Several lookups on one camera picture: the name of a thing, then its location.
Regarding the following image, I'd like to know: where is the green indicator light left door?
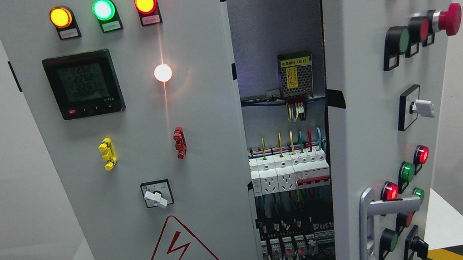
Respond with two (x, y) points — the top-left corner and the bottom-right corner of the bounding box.
(92, 0), (123, 33)

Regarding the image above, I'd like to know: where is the yellow indicator light left door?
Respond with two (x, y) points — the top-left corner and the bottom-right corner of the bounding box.
(49, 5), (81, 40)

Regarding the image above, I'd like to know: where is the red terminal post block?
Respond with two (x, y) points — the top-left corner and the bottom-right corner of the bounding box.
(172, 126), (188, 159)

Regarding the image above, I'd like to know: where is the white selector switch right door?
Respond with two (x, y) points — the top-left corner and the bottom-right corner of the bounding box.
(398, 84), (435, 131)

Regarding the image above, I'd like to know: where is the perforated metal power supply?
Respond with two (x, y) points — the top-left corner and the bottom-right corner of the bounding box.
(277, 50), (313, 98)

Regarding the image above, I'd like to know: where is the white socket breaker row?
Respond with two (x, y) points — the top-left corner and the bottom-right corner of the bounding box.
(249, 148), (331, 196)

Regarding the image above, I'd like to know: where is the grey cabinet door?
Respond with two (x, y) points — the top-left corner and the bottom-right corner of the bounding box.
(320, 0), (458, 260)
(0, 0), (260, 260)

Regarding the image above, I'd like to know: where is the yellow terminal post block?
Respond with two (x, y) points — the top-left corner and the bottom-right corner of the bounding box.
(98, 137), (117, 171)

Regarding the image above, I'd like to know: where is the black digital power meter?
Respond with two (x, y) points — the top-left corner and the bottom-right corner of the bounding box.
(42, 49), (125, 121)

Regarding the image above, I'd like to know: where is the silver door handle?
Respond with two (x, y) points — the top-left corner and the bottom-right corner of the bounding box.
(359, 187), (422, 260)

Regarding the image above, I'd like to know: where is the white glowing indicator light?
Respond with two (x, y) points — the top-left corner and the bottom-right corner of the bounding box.
(153, 63), (173, 83)

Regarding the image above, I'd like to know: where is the red mushroom emergency stop button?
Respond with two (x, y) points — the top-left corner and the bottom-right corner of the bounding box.
(426, 2), (462, 36)

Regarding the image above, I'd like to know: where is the red indicator light left door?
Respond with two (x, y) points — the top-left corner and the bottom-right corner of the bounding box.
(134, 0), (163, 27)

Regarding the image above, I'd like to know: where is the relay terminal block row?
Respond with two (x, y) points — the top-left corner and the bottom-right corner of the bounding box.
(256, 216), (335, 260)

